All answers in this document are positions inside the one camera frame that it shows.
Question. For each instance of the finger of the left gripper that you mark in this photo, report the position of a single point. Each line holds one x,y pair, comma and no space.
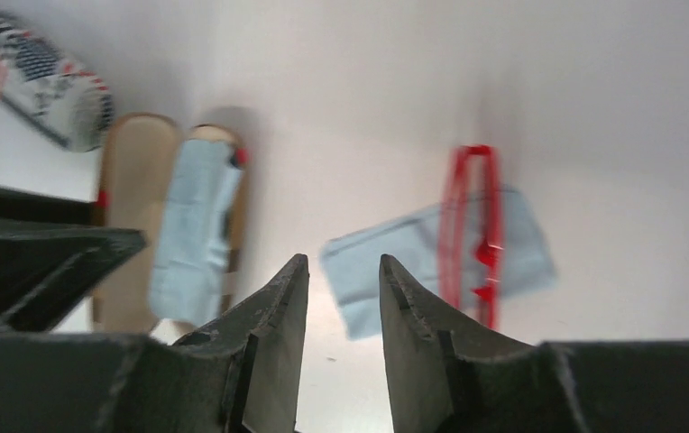
26,206
46,269

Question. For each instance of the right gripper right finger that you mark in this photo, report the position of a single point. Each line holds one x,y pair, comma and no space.
448,373

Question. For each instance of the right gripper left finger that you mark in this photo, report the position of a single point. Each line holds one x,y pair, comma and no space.
239,373

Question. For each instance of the light blue cleaning cloth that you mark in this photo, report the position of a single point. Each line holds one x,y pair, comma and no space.
193,251

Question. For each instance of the red sunglasses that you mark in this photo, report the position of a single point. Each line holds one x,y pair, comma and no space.
470,234

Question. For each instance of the brown striped glasses case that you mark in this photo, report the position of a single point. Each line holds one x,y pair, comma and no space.
141,153

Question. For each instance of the flag print glasses case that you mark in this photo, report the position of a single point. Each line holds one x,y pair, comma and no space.
52,91

